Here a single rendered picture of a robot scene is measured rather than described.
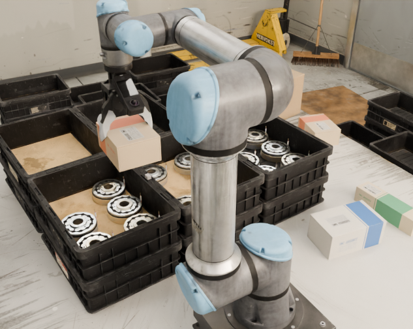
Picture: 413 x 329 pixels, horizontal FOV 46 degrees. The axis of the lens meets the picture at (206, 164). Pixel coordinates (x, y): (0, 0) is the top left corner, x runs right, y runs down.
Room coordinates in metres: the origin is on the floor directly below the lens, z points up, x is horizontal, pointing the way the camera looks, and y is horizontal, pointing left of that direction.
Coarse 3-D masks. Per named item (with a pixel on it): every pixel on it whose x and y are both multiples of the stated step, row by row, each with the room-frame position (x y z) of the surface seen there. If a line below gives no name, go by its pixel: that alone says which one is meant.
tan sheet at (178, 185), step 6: (168, 162) 1.45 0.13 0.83; (168, 168) 1.40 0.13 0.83; (168, 174) 1.37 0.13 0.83; (174, 174) 1.37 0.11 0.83; (180, 174) 1.37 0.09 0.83; (168, 180) 1.33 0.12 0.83; (174, 180) 1.33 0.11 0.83; (180, 180) 1.33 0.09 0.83; (186, 180) 1.33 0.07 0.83; (168, 186) 1.30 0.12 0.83; (174, 186) 1.30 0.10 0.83; (180, 186) 1.30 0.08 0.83; (186, 186) 1.30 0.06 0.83; (174, 192) 1.26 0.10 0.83; (180, 192) 1.26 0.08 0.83; (186, 192) 1.26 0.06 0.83
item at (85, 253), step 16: (96, 160) 1.30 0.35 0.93; (144, 176) 1.20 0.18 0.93; (32, 192) 1.15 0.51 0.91; (160, 192) 1.12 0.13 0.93; (48, 208) 1.04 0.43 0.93; (176, 208) 1.04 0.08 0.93; (144, 224) 0.98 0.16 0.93; (160, 224) 0.99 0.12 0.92; (112, 240) 0.91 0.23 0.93; (128, 240) 0.94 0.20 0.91; (80, 256) 0.87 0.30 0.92
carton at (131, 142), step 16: (112, 128) 1.15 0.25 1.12; (128, 128) 1.15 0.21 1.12; (144, 128) 1.15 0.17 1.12; (112, 144) 1.08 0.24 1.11; (128, 144) 1.06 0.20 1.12; (144, 144) 1.08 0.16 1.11; (160, 144) 1.11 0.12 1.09; (112, 160) 1.09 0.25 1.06; (128, 160) 1.06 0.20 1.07; (144, 160) 1.08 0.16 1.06; (160, 160) 1.11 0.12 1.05
